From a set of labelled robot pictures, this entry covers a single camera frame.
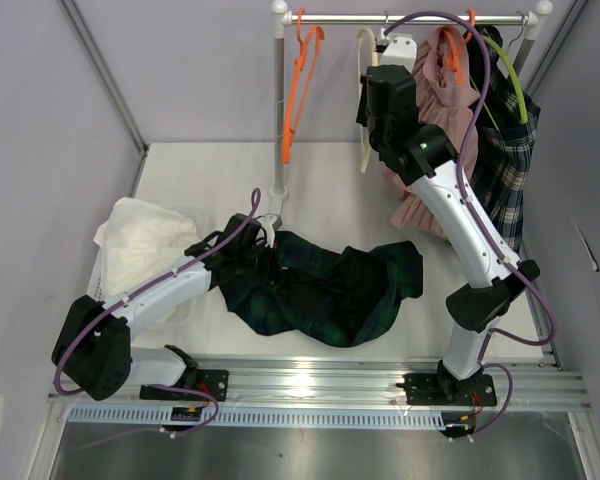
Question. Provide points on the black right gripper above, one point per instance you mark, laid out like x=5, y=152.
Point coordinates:
x=361, y=116

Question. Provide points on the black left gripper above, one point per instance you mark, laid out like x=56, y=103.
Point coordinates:
x=269, y=265

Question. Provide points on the cream hanger with metal hook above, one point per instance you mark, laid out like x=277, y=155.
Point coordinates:
x=365, y=33

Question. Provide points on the green plaid skirt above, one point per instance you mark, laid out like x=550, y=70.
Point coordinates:
x=341, y=299

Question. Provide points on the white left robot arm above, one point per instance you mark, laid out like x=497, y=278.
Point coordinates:
x=95, y=347

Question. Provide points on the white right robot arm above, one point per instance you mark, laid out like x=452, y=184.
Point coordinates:
x=424, y=159

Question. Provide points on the pink pleated skirt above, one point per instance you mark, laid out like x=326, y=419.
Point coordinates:
x=445, y=113

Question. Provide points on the orange hanger holding pink skirt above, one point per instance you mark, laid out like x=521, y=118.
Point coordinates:
x=453, y=62

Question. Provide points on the empty orange plastic hanger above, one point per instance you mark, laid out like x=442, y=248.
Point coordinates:
x=309, y=48

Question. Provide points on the navy beige plaid skirt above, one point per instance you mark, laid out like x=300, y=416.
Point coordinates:
x=505, y=148

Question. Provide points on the lime green hanger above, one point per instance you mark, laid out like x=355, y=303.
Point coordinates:
x=513, y=76

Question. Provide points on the white plastic basket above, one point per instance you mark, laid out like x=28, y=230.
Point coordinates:
x=100, y=285

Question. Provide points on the white cloth in basket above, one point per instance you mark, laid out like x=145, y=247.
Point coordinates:
x=140, y=240

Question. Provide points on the white metal clothes rack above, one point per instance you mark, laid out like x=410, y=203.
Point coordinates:
x=531, y=23

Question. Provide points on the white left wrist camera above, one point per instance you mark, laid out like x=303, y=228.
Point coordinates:
x=270, y=224

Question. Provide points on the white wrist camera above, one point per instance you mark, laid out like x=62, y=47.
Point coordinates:
x=270, y=224
x=398, y=49

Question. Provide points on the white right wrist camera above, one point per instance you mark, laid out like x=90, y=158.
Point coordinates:
x=398, y=49

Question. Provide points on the aluminium mounting rail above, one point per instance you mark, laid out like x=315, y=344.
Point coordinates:
x=299, y=382

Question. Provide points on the white slotted cable duct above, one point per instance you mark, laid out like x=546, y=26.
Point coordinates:
x=262, y=417

